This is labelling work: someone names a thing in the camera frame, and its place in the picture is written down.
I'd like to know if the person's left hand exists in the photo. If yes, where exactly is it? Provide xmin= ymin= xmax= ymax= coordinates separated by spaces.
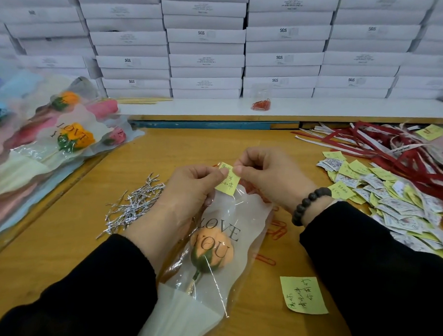
xmin=121 ymin=162 xmax=232 ymax=274

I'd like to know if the person's right hand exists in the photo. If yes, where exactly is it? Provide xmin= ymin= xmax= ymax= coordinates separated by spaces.
xmin=231 ymin=141 xmax=336 ymax=229

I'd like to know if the small yellow note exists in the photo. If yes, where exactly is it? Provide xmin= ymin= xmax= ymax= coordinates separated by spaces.
xmin=213 ymin=161 xmax=242 ymax=198

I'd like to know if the peach rose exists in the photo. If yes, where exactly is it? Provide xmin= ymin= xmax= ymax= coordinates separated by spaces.
xmin=125 ymin=182 xmax=282 ymax=336

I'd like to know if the pile of yellow white tags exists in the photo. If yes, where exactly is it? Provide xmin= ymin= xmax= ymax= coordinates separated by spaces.
xmin=272 ymin=123 xmax=443 ymax=317

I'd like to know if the pile of red ribbons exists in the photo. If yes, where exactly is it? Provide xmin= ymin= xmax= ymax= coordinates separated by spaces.
xmin=293 ymin=116 xmax=443 ymax=281

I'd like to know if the pile of flowers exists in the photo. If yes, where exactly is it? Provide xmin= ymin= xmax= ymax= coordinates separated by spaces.
xmin=0 ymin=44 xmax=148 ymax=245

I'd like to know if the person's left forearm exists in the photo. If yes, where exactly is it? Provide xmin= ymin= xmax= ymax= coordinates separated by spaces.
xmin=0 ymin=231 xmax=161 ymax=336

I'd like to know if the person's right forearm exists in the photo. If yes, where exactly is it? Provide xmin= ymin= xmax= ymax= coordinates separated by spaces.
xmin=297 ymin=196 xmax=443 ymax=336

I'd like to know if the pile of silver twist ties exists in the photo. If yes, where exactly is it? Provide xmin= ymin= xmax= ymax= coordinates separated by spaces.
xmin=94 ymin=173 xmax=168 ymax=239

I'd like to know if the pile of orange paper clips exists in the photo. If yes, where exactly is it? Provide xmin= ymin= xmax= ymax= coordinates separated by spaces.
xmin=252 ymin=216 xmax=290 ymax=268

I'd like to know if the small bag of red clips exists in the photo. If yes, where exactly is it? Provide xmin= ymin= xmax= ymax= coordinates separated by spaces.
xmin=251 ymin=97 xmax=273 ymax=113

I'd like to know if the long white board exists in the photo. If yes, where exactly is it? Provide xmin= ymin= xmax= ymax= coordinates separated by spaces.
xmin=118 ymin=86 xmax=443 ymax=139

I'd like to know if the wooden sticks bundle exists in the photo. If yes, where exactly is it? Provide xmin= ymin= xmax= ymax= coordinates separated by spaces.
xmin=118 ymin=95 xmax=173 ymax=107

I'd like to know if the black bead bracelet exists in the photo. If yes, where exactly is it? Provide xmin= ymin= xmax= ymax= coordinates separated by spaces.
xmin=290 ymin=187 xmax=335 ymax=228

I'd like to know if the wall of stacked white boxes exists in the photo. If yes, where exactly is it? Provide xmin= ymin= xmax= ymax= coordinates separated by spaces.
xmin=0 ymin=0 xmax=443 ymax=123

